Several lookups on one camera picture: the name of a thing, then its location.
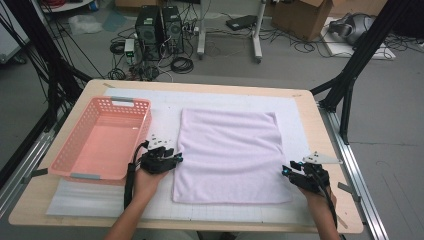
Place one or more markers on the white device with green light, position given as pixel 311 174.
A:
pixel 129 48

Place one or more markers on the grey rounded device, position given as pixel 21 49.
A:
pixel 353 28

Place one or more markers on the large black computer tower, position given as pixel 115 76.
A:
pixel 148 33

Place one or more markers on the white floor board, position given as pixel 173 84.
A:
pixel 336 50

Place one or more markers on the black flat box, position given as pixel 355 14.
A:
pixel 241 22

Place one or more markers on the white metal stand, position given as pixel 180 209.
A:
pixel 201 33

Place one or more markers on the person's right hand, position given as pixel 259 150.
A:
pixel 318 201

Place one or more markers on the long aluminium rail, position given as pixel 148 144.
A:
pixel 353 146

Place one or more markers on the person's left hand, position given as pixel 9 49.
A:
pixel 148 186

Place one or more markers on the white cabinet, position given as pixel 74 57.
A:
pixel 10 43

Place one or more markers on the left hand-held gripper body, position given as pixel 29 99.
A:
pixel 155 163

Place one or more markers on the brown cardboard box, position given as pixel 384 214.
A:
pixel 300 20

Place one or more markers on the thin wooden stick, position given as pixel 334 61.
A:
pixel 342 222

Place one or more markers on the lavender printed towel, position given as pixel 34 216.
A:
pixel 230 156

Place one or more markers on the aluminium rail with bracket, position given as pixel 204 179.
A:
pixel 20 173

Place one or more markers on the pink plastic basket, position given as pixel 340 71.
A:
pixel 106 143

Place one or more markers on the slim black computer tower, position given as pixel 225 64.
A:
pixel 173 30

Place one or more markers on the white grid mat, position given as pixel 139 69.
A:
pixel 233 96

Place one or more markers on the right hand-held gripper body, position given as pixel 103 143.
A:
pixel 313 180

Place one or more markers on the grey metal bracket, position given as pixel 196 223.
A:
pixel 350 192

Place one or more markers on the black metal frame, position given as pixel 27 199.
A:
pixel 353 66

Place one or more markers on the clear plastic bag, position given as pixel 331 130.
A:
pixel 83 24

